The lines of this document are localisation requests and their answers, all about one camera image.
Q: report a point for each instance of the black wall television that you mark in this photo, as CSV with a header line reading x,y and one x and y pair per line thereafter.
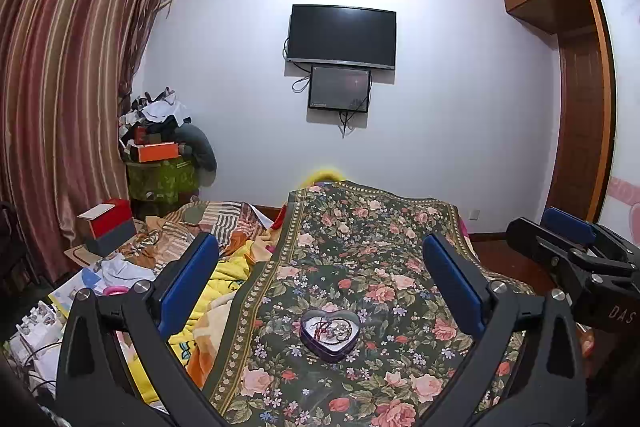
x,y
341,35

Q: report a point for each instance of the grey stuffed pillow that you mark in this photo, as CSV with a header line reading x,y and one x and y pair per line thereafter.
x,y
201,150

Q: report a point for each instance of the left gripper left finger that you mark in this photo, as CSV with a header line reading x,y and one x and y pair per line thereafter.
x,y
181,283

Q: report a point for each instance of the purple heart-shaped tin box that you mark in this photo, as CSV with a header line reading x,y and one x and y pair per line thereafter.
x,y
330,335

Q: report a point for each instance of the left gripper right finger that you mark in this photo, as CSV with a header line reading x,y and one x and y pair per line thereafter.
x,y
460,283

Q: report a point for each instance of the green patterned box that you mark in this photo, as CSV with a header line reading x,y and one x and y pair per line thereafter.
x,y
162,181

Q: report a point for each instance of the striped red curtain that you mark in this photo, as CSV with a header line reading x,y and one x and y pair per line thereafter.
x,y
66,77

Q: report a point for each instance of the striped patchwork quilt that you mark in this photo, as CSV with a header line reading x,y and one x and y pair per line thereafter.
x,y
242,230

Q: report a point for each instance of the white wall socket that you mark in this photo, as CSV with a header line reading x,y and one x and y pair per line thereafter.
x,y
474,213

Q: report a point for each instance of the red white box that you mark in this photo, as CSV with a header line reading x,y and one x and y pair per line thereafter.
x,y
103,218

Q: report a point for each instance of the brown wooden door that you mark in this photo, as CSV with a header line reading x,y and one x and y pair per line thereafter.
x,y
587,123

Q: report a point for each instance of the small black monitor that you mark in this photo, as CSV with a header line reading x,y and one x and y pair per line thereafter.
x,y
338,88

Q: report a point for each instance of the green floral bedspread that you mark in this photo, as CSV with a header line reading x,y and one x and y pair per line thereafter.
x,y
343,246

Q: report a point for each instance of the orange box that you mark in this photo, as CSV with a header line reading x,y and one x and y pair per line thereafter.
x,y
154,152

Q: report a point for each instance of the pink round object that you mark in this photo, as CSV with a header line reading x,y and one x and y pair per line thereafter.
x,y
115,290

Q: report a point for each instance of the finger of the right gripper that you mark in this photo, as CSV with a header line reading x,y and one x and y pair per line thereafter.
x,y
567,221
545,241

